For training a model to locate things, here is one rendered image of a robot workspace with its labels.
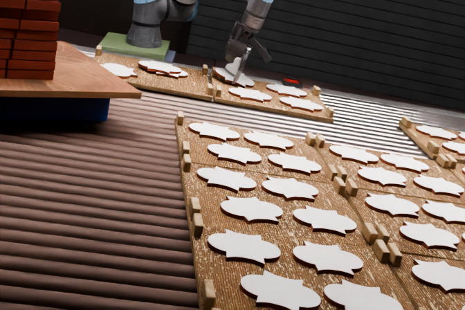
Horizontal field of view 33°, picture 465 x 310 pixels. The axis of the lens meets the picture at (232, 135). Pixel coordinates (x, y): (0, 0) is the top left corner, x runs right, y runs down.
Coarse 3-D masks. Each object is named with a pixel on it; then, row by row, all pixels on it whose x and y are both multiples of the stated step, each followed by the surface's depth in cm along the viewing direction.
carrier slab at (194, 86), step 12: (96, 60) 269; (108, 60) 273; (120, 60) 277; (132, 60) 280; (144, 60) 284; (144, 72) 268; (192, 72) 282; (132, 84) 252; (144, 84) 252; (156, 84) 255; (168, 84) 258; (180, 84) 262; (192, 84) 265; (204, 84) 269; (192, 96) 255; (204, 96) 255
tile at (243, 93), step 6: (228, 90) 265; (234, 90) 266; (240, 90) 267; (246, 90) 269; (252, 90) 271; (240, 96) 261; (246, 96) 261; (252, 96) 263; (258, 96) 264; (264, 96) 266; (270, 96) 268
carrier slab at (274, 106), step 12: (216, 84) 272; (228, 84) 276; (264, 84) 287; (216, 96) 257; (228, 96) 260; (276, 96) 274; (288, 96) 277; (312, 96) 285; (252, 108) 257; (264, 108) 258; (276, 108) 258; (288, 108) 262; (324, 108) 272; (324, 120) 261
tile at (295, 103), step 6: (282, 102) 265; (288, 102) 265; (294, 102) 266; (300, 102) 268; (306, 102) 270; (312, 102) 272; (294, 108) 263; (300, 108) 263; (306, 108) 263; (312, 108) 264; (318, 108) 266
